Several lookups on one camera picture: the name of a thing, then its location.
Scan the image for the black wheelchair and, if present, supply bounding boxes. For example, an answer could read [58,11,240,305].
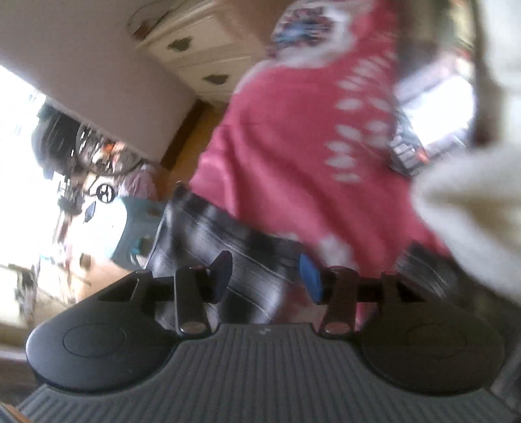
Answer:
[33,103,143,204]

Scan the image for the black smartphone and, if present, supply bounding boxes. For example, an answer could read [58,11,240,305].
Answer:
[388,110,428,177]

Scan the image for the black white plaid pants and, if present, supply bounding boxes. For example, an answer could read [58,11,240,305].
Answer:
[152,189,465,326]

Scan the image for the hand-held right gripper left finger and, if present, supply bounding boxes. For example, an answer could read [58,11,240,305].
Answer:
[98,250,233,337]

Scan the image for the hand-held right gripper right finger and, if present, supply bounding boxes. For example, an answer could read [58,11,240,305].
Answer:
[299,253,424,337]

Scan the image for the cream wooden nightstand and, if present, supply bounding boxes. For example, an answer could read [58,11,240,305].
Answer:
[136,0,261,106]

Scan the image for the white garment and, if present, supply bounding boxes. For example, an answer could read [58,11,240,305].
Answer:
[411,0,521,302]

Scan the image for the translucent plastic bag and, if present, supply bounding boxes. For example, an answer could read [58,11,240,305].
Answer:
[122,165,159,201]

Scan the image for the pink floral blanket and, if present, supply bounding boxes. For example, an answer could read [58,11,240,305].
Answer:
[189,0,460,322]

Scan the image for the light blue plastic stool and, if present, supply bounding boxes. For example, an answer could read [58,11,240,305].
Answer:
[108,195,172,269]

